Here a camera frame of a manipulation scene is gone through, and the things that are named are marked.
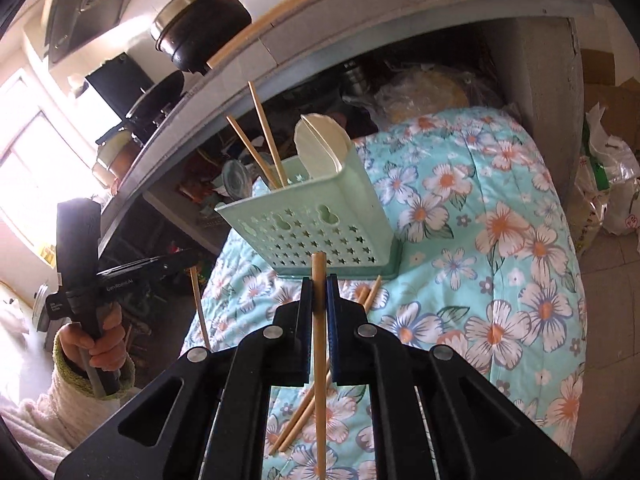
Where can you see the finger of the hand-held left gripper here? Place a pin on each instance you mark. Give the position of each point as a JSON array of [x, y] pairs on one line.
[[150, 266]]

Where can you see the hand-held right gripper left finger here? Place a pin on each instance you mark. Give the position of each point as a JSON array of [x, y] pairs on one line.
[[304, 330]]

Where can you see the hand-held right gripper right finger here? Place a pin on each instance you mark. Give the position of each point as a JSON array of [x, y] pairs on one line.
[[336, 335]]

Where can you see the bundle of wooden chopsticks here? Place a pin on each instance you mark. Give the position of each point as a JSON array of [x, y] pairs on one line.
[[295, 422]]

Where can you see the green star-cut utensil holder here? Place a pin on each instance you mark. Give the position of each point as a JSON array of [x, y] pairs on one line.
[[320, 200]]

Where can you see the two chopsticks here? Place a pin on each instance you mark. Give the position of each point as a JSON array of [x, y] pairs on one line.
[[267, 132]]

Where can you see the person's left forearm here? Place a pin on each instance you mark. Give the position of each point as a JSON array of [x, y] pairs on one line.
[[50, 410]]

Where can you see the person's left hand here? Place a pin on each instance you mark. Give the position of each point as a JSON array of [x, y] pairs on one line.
[[107, 345]]

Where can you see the window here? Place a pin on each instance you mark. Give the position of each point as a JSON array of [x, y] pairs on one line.
[[35, 160]]

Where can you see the cream lidded pot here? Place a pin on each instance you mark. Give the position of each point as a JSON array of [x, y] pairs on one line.
[[117, 155]]

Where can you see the black wok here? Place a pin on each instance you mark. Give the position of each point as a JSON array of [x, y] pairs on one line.
[[155, 97]]

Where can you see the floral turquoise blanket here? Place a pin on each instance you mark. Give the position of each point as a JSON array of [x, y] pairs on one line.
[[475, 235]]

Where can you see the black box appliance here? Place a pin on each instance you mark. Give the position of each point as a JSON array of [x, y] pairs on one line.
[[117, 82]]

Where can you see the white shell-shaped scoop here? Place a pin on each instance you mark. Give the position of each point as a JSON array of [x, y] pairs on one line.
[[320, 147]]

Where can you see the black cooking pot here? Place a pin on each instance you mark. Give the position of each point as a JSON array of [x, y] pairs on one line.
[[205, 25]]

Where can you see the steel range hood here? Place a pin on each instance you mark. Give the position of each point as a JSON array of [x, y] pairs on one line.
[[85, 0]]

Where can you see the bag of yellow food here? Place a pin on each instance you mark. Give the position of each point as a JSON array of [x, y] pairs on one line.
[[425, 92]]

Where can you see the steel pots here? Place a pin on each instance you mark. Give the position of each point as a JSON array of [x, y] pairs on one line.
[[356, 76]]

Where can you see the bamboo board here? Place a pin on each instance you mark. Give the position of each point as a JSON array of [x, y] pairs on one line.
[[280, 12]]

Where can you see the white plastic bags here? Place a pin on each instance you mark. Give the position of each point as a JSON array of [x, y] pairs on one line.
[[612, 185]]

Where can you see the concrete kitchen counter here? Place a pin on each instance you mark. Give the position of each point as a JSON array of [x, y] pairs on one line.
[[400, 15]]

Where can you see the cardboard box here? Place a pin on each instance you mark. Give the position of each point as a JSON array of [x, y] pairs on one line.
[[607, 90]]

